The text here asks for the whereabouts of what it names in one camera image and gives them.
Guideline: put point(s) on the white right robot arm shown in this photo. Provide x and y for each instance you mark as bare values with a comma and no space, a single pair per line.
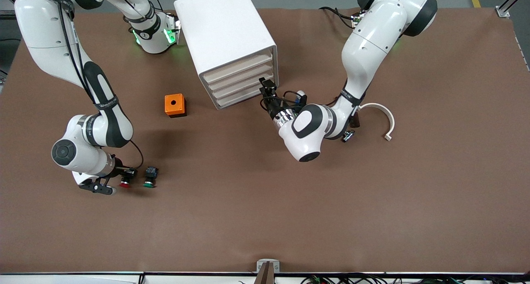
41,27

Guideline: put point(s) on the silver metal fitting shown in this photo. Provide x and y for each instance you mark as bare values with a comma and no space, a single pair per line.
349,137

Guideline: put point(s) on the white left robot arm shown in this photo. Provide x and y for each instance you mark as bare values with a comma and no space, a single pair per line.
372,39

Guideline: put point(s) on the red push button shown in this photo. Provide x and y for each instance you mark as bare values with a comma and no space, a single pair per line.
125,184

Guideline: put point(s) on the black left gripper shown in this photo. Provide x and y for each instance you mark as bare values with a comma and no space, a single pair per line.
273,107

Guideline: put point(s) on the white drawer cabinet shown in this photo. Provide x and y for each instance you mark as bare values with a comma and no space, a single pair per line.
219,27

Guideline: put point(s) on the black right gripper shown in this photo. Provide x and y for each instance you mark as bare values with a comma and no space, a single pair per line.
120,169

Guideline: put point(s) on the brown table cover sheet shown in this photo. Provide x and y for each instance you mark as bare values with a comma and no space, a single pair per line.
265,193

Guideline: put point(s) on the aluminium frame profile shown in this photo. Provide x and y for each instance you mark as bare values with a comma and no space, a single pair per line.
502,11

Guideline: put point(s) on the white curved plastic clamp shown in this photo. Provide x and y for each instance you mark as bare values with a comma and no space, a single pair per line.
392,121

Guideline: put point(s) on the orange button box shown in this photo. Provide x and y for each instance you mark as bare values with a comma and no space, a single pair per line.
169,106

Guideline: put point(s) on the green push button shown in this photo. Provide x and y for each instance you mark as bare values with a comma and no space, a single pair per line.
151,174

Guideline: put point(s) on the small brown block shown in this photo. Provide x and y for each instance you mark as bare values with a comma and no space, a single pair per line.
356,121

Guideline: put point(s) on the white plastic drawer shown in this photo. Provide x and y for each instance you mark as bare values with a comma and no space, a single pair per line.
238,86
238,66
238,76
238,96

